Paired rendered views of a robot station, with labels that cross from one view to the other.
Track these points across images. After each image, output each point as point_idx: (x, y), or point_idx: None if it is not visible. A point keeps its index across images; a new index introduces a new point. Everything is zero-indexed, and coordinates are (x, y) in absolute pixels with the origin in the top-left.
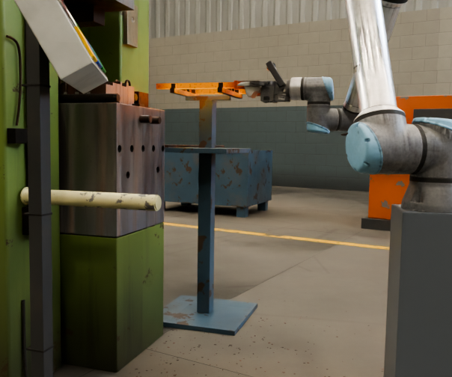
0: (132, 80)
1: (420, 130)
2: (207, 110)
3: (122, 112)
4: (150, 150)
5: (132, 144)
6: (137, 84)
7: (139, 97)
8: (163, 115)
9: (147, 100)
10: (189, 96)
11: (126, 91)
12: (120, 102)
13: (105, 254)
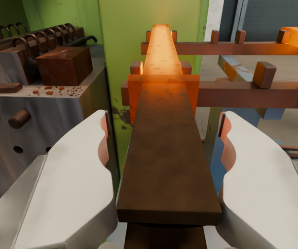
0: (138, 16)
1: None
2: (216, 112)
3: None
4: (40, 152)
5: None
6: (154, 22)
7: (40, 68)
8: (73, 106)
9: (71, 71)
10: (221, 59)
11: None
12: None
13: None
